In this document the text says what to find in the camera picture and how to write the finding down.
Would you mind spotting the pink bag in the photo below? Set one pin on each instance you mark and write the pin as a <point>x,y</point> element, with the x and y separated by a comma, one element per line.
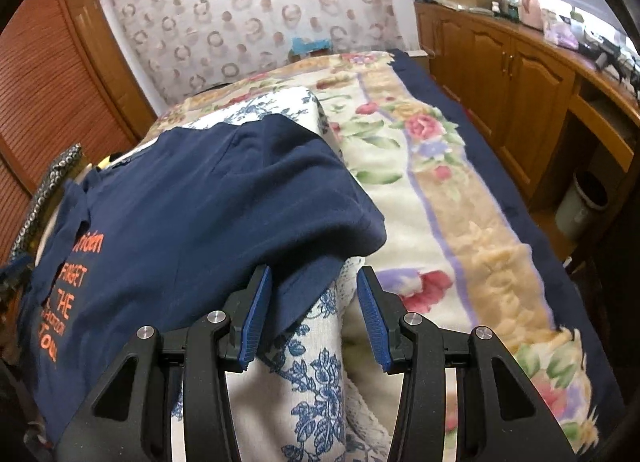
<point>531,7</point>

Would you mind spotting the wooden sideboard cabinet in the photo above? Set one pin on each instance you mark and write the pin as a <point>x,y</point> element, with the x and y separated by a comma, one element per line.
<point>500,67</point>

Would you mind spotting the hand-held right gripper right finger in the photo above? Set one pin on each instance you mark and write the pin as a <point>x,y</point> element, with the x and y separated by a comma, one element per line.
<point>372,322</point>

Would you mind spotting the sequined cushion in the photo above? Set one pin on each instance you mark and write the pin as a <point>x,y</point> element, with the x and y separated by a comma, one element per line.
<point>47,182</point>

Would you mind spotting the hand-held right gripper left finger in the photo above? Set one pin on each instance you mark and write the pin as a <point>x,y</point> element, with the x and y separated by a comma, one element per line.
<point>255,322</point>

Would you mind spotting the floral blanket bed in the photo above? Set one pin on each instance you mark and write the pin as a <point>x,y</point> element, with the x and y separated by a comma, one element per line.
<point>450,222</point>

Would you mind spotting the grey waste bin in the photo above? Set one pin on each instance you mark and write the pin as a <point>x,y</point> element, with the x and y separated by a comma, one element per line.
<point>575,212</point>

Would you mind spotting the black gadget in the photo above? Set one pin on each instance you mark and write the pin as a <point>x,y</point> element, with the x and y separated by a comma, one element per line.
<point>610,57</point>

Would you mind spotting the small blue item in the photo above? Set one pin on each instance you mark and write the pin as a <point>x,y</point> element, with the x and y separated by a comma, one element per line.
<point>305,46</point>

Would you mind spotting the white blanket with blue flowers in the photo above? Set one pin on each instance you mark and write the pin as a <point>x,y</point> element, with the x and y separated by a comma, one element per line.
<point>310,392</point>

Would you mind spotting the wooden louvered wardrobe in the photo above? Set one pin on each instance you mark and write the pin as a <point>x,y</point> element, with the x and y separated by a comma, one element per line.
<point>50,92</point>

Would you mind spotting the purple plastic bag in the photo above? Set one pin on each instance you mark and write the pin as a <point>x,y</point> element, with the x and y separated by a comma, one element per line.
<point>562,35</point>

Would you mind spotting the circle-patterned headboard cloth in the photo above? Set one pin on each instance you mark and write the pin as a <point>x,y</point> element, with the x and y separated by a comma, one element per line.
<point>250,7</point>

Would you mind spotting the navy t-shirt with orange print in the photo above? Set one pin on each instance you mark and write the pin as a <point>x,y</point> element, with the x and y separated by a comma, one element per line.
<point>200,217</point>

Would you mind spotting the navy bed sheet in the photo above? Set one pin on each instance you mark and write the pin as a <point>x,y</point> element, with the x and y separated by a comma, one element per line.
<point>500,182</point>

